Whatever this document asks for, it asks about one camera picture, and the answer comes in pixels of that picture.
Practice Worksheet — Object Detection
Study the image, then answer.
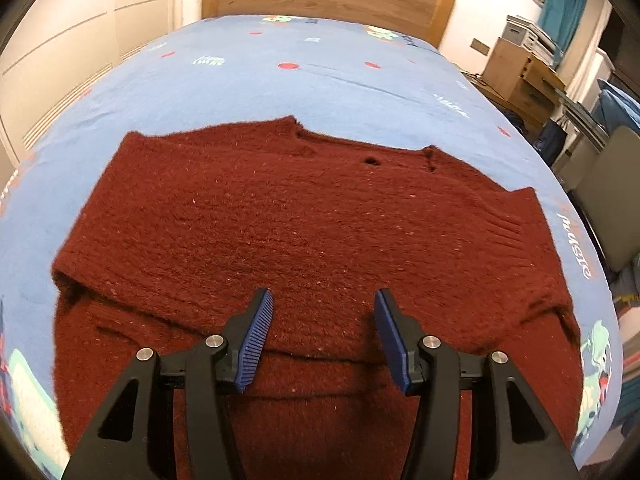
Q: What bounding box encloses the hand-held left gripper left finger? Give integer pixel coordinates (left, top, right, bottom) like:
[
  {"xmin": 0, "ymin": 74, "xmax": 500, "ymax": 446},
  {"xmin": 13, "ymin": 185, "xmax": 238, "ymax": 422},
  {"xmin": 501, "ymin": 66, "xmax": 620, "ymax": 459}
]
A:
[{"xmin": 61, "ymin": 287, "xmax": 275, "ymax": 480}]

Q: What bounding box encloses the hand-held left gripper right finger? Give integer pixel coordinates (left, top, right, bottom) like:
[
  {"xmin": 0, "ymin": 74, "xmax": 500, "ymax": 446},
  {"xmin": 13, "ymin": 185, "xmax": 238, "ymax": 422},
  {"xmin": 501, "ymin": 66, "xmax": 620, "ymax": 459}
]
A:
[{"xmin": 374, "ymin": 288, "xmax": 581, "ymax": 480}]

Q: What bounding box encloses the dark red knit sweater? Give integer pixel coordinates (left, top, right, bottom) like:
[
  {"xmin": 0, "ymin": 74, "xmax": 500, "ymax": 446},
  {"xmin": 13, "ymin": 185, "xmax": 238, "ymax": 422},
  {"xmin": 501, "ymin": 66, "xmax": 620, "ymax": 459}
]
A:
[{"xmin": 51, "ymin": 115, "xmax": 583, "ymax": 480}]

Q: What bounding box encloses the beige chair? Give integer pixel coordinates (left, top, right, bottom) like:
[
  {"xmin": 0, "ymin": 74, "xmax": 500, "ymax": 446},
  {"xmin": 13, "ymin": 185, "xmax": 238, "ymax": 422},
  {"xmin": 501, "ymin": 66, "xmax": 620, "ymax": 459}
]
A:
[{"xmin": 570, "ymin": 125, "xmax": 640, "ymax": 273}]

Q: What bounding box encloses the blue printed bed sheet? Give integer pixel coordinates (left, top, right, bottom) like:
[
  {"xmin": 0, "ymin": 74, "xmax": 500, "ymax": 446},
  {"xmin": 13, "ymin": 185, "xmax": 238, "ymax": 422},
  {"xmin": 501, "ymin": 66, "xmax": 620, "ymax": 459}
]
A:
[{"xmin": 0, "ymin": 14, "xmax": 624, "ymax": 480}]

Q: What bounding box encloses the wooden drawer cabinet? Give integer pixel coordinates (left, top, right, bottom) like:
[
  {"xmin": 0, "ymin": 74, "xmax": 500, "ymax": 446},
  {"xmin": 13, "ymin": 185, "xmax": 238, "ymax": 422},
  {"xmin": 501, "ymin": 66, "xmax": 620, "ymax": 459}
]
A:
[{"xmin": 474, "ymin": 37, "xmax": 567, "ymax": 133}]

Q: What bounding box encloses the grey storage box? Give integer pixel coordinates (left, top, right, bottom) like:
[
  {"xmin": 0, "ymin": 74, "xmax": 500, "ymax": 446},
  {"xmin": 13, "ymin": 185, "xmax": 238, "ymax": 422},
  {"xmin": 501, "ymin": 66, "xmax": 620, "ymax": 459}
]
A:
[{"xmin": 502, "ymin": 15, "xmax": 557, "ymax": 63}]

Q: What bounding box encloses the white wardrobe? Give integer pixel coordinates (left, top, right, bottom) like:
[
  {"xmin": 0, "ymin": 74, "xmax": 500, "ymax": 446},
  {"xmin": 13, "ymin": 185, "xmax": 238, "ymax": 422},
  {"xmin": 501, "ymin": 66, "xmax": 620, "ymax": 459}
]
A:
[{"xmin": 0, "ymin": 0, "xmax": 207, "ymax": 171}]

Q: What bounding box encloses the teal curtain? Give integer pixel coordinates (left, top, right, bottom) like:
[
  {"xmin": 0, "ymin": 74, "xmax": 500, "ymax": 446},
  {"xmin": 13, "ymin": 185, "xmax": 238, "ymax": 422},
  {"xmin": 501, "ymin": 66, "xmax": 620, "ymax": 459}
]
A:
[{"xmin": 538, "ymin": 0, "xmax": 594, "ymax": 102}]

